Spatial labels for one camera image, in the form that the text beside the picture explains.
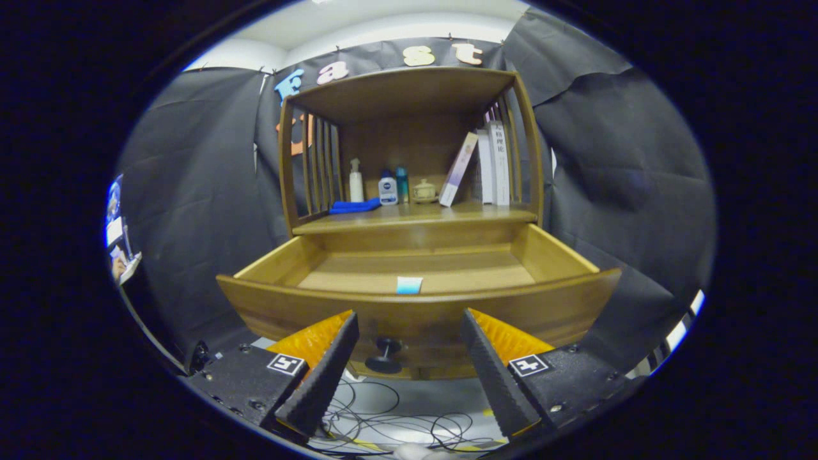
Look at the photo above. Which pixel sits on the teal bottle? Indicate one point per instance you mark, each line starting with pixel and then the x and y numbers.
pixel 402 185

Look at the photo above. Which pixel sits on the white pump bottle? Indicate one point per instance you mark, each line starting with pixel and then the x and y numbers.
pixel 356 188

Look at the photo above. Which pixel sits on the wooden countertop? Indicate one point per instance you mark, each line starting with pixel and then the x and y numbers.
pixel 415 214

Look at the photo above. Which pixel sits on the blue cosmetic tube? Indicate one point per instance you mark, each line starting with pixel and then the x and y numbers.
pixel 409 285

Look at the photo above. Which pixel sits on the wooden drawer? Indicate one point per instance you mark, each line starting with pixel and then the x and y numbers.
pixel 415 316

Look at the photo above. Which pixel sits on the purple and white book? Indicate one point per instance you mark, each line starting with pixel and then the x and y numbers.
pixel 457 172

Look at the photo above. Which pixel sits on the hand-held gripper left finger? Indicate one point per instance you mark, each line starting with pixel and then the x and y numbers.
pixel 326 377

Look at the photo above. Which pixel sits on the blue cloth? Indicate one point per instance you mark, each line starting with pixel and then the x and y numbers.
pixel 351 206

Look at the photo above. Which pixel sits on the beige lidded teacup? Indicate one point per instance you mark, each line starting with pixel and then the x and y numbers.
pixel 424 191

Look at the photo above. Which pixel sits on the blue lit screen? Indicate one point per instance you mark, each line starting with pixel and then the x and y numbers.
pixel 114 201

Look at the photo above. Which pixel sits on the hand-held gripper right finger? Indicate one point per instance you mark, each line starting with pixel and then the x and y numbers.
pixel 495 377

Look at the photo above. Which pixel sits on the white bottle with blue cap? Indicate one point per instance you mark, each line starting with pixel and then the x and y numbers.
pixel 388 191

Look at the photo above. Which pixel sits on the wooden cabinet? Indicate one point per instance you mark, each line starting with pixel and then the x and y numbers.
pixel 402 96

